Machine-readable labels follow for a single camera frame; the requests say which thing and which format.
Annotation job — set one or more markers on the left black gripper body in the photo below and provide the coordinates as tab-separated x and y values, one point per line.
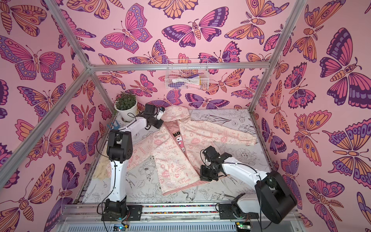
157	123

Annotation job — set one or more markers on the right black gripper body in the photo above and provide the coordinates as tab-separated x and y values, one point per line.
207	171

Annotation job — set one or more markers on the pink printed kids jacket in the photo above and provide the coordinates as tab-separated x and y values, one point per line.
176	148

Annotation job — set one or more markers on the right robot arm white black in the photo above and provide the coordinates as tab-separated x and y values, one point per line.
274	197

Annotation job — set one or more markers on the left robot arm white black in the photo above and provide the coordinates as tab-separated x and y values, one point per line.
119	152

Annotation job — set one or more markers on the potted green plant white pot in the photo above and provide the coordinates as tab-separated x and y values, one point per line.
126	105

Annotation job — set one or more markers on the blue yellow garden rake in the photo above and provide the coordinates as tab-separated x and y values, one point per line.
114	125

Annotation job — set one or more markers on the beige work glove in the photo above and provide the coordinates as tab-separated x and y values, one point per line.
103	167

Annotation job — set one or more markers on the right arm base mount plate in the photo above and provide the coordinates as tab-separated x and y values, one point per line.
230	211

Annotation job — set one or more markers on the white wire basket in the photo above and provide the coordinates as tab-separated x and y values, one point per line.
187	74

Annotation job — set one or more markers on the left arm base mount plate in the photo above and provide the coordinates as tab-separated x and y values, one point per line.
120	213

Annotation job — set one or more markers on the aluminium front rail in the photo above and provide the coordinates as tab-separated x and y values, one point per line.
192	217

